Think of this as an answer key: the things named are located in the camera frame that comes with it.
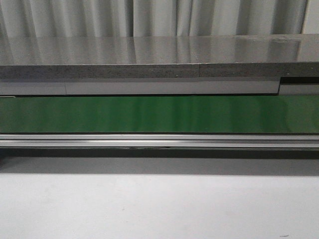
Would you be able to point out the aluminium front conveyor rail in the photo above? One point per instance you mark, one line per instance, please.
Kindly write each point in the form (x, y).
(124, 140)

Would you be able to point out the green conveyor belt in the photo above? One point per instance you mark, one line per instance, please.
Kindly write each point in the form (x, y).
(161, 114)

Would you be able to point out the grey rear conveyor rail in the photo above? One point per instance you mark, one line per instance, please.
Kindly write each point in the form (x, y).
(162, 86)

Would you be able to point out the grey stone slab bench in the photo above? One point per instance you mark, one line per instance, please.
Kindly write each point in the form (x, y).
(159, 57)

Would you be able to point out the white pleated curtain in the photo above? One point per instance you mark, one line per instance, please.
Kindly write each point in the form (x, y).
(121, 18)

